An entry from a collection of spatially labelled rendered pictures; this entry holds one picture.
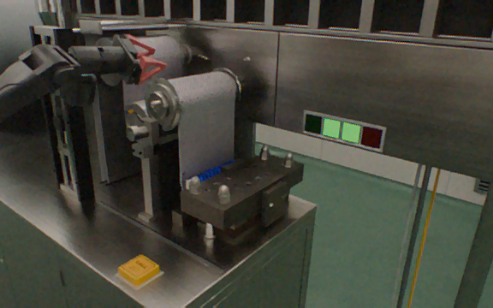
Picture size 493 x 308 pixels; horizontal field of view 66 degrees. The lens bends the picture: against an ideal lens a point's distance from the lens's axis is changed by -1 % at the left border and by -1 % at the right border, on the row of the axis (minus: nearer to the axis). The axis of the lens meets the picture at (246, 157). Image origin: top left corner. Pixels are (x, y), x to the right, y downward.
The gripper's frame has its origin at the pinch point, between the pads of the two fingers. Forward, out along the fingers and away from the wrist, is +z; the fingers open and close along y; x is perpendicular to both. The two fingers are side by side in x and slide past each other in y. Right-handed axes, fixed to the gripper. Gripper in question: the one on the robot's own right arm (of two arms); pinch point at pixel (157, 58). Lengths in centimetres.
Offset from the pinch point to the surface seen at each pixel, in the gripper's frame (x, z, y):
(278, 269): -43, 30, 48
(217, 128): -21.6, 23.9, 6.3
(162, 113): -16.1, 5.0, 2.4
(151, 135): -23.9, 3.5, 2.9
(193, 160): -27.4, 13.7, 11.8
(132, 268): -35, -13, 33
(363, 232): -128, 186, 36
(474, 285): -21, 71, 84
